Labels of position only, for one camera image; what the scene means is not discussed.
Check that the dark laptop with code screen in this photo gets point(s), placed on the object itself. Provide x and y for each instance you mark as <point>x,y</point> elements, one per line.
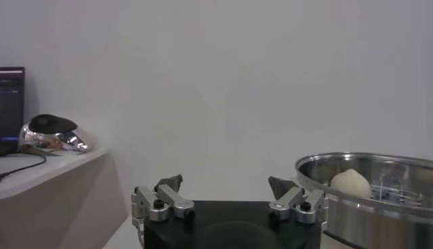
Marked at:
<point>10,108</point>

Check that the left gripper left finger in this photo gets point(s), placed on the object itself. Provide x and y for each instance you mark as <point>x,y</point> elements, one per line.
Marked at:
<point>169,198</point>

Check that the white side table with mouse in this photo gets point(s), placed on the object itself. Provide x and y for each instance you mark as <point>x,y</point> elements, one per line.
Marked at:
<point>67,189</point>

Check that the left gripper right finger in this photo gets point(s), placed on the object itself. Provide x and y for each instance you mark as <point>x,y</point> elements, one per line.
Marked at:
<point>291,198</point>

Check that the white steamed baozi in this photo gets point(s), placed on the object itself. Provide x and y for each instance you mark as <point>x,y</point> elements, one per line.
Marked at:
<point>350,184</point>

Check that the stainless steel steamer basket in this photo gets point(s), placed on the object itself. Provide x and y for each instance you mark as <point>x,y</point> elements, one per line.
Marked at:
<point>372,220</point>

